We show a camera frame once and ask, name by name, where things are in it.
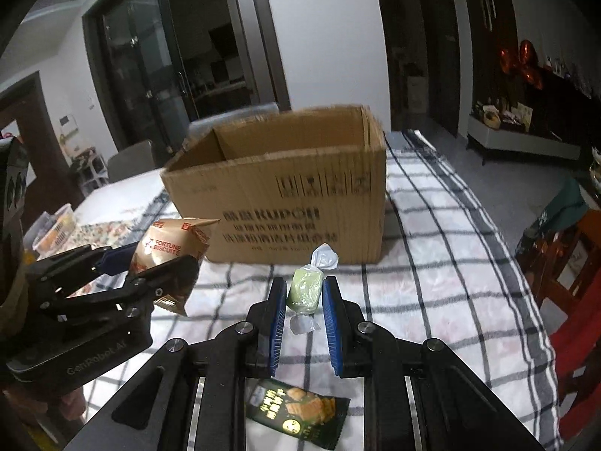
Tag grey dining chair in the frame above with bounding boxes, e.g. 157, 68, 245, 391
187, 102, 280, 141
107, 139, 157, 183

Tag dark glass sliding door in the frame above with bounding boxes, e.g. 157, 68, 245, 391
83, 0, 290, 159

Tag green candy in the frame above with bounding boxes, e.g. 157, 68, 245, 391
286, 243, 339, 335

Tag floral patterned placemat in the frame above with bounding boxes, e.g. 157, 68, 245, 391
63, 221, 143, 250

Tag red balloons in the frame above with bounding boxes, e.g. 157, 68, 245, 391
497, 40, 543, 90

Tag tan fortune biscuit packet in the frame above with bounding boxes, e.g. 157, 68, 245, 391
128, 218, 219, 316

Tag white shelf rack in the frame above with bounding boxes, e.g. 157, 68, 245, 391
70, 147, 109, 198

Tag plastic food container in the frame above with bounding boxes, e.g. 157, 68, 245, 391
23, 204, 76, 257

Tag green cracker snack packet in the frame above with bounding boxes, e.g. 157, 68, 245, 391
246, 379, 350, 450

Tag white low tv cabinet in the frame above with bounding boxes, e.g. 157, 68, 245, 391
467, 116, 581, 165

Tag brown cardboard box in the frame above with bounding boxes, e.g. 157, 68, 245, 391
161, 106, 386, 265

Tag red wooden chair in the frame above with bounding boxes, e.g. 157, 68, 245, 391
515, 210, 600, 441

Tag green cloth on chair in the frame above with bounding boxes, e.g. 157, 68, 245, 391
515, 177, 589, 256

